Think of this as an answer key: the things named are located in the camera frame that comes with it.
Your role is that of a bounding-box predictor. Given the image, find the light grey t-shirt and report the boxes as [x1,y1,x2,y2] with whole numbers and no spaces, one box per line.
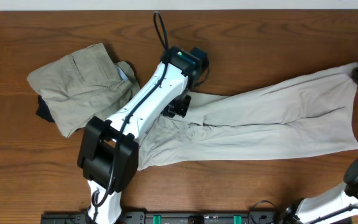
[139,63,358,170]

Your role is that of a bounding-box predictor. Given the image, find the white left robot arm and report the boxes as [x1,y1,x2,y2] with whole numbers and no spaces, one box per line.
[77,47,209,223]

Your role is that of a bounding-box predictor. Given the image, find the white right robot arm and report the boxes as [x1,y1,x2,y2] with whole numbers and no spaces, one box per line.
[278,63,358,223]

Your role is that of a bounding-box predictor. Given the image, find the folded khaki shorts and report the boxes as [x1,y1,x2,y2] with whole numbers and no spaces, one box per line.
[27,43,140,138]

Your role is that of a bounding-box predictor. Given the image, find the black garment under shorts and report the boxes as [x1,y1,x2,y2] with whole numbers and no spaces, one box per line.
[35,95,55,123]

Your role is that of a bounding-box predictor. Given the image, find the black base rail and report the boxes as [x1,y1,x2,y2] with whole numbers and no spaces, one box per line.
[40,205,301,224]

